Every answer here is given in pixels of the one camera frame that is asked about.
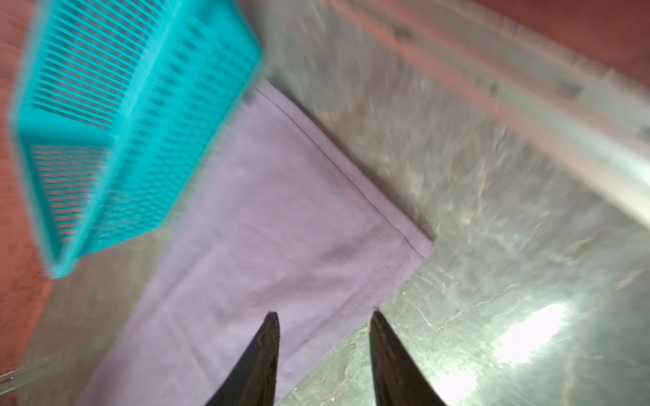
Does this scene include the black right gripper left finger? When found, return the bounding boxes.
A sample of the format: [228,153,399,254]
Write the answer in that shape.
[206,312,280,406]

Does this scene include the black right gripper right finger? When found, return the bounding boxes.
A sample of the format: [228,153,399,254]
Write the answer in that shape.
[369,311,446,406]

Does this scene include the purple trousers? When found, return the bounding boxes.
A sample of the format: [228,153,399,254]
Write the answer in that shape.
[78,82,433,405]

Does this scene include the teal plastic basket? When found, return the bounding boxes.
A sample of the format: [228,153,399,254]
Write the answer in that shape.
[8,1,262,279]

